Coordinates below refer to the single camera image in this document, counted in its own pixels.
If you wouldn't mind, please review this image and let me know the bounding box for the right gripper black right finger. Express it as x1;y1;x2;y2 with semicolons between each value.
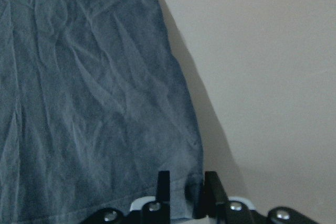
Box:
204;171;256;224

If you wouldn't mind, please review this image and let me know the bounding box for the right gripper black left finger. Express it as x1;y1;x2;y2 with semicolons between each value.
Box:
141;170;171;224

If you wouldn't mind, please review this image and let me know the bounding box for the black t-shirt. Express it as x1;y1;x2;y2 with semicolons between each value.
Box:
1;0;203;223

